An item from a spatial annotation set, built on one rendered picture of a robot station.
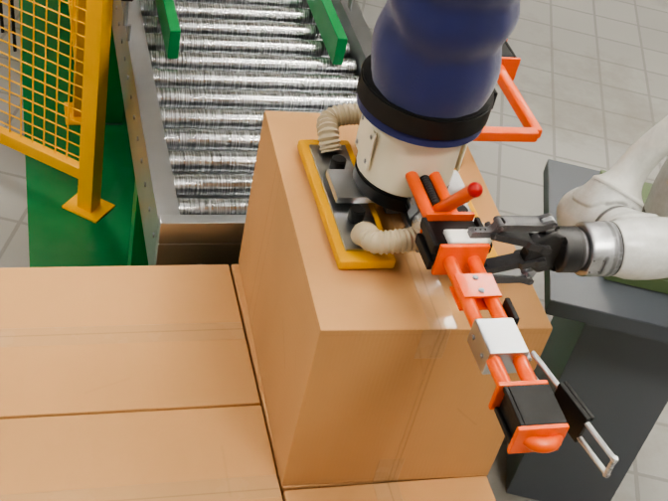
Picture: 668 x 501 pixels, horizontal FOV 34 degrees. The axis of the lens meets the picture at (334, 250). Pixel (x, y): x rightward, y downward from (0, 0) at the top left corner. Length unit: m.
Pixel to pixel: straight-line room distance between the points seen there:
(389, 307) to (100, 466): 0.59
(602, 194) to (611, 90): 2.65
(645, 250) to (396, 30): 0.53
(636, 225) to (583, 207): 0.15
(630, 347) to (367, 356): 0.86
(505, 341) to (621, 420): 1.11
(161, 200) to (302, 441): 0.77
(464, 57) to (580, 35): 3.22
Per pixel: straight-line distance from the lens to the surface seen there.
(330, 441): 1.95
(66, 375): 2.16
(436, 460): 2.07
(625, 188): 1.97
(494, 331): 1.59
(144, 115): 2.73
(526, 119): 2.08
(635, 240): 1.83
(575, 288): 2.29
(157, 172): 2.55
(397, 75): 1.75
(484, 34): 1.70
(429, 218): 1.74
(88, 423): 2.08
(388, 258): 1.85
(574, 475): 2.81
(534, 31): 4.84
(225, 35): 3.25
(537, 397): 1.52
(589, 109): 4.41
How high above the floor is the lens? 2.15
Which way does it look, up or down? 40 degrees down
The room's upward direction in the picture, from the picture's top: 14 degrees clockwise
